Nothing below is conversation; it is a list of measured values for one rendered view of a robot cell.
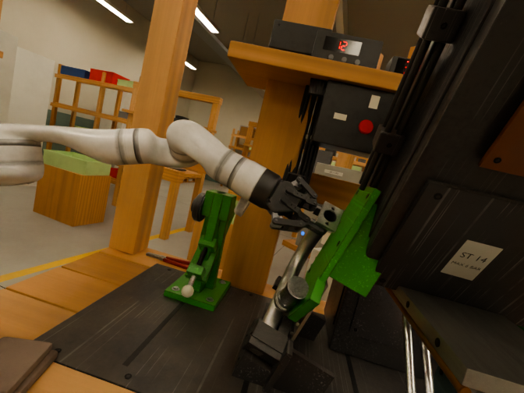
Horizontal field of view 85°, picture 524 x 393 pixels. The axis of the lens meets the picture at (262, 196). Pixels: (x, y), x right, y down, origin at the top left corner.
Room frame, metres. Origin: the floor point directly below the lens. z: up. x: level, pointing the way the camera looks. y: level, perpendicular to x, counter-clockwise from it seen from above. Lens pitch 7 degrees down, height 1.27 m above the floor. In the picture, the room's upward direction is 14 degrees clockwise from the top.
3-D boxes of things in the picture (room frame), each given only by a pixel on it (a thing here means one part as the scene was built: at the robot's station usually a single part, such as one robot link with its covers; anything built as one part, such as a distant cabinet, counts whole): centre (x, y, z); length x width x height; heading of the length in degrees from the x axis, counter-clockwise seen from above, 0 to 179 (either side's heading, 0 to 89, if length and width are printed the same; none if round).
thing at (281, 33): (0.80, 0.00, 1.59); 0.15 x 0.07 x 0.07; 83
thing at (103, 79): (5.86, 3.50, 1.13); 2.48 x 0.54 x 2.27; 74
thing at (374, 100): (0.76, -0.18, 1.42); 0.17 x 0.12 x 0.15; 83
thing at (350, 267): (0.49, -0.18, 1.17); 0.13 x 0.12 x 0.20; 83
